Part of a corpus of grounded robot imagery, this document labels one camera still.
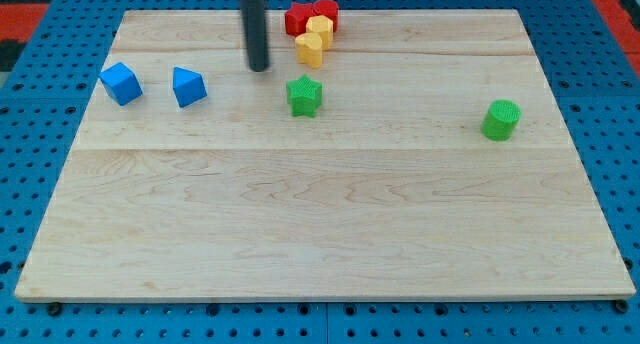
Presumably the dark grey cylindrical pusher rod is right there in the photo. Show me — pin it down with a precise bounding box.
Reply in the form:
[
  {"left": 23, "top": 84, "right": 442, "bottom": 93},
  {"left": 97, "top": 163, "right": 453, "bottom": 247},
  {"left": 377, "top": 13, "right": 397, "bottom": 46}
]
[{"left": 239, "top": 0, "right": 270, "bottom": 72}]

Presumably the blue cube block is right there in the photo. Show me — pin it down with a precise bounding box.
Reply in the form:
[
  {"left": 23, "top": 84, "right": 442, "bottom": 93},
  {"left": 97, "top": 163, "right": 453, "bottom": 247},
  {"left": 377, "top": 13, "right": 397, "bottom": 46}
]
[{"left": 99, "top": 62, "right": 143, "bottom": 106}]

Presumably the red star block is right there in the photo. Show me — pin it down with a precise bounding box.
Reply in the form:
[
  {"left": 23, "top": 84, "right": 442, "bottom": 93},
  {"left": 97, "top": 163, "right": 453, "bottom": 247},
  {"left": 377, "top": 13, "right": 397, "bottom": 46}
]
[{"left": 284, "top": 2, "right": 314, "bottom": 36}]

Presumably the yellow hexagon block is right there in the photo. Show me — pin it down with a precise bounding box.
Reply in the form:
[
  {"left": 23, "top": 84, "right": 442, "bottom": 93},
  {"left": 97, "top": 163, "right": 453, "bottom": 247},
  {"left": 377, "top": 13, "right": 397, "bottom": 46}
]
[{"left": 306, "top": 15, "right": 334, "bottom": 50}]

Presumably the yellow heart block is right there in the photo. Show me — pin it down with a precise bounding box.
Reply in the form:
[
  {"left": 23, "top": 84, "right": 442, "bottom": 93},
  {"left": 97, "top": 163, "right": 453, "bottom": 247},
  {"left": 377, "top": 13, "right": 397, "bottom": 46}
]
[{"left": 294, "top": 32, "right": 323, "bottom": 69}]

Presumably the red cylinder block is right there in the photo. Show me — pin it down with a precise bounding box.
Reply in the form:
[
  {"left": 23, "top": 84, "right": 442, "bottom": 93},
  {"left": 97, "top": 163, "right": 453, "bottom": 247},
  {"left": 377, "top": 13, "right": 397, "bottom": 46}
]
[{"left": 312, "top": 0, "right": 339, "bottom": 32}]

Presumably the green star block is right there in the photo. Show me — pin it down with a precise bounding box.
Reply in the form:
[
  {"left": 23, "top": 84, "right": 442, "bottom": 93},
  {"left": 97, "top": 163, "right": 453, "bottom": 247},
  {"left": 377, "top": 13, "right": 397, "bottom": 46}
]
[{"left": 286, "top": 74, "right": 323, "bottom": 118}]

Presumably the blue triangular prism block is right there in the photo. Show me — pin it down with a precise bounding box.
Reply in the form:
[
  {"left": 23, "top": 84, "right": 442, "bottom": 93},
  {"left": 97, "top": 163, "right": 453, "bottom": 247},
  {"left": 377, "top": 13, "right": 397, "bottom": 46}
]
[{"left": 172, "top": 67, "right": 207, "bottom": 108}]

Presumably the light wooden board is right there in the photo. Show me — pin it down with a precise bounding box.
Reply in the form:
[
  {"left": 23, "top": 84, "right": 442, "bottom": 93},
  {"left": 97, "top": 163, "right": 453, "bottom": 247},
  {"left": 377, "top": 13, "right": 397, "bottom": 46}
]
[{"left": 15, "top": 9, "right": 636, "bottom": 303}]

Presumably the green cylinder block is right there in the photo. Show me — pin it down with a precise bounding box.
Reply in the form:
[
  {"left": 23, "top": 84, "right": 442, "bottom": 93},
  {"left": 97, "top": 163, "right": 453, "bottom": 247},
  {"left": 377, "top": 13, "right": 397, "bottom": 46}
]
[{"left": 481, "top": 99, "right": 522, "bottom": 141}]

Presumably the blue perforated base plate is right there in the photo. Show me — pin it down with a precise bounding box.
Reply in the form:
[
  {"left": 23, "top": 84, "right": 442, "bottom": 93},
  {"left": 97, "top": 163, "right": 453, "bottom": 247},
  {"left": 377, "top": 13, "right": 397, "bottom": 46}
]
[{"left": 1, "top": 0, "right": 639, "bottom": 343}]

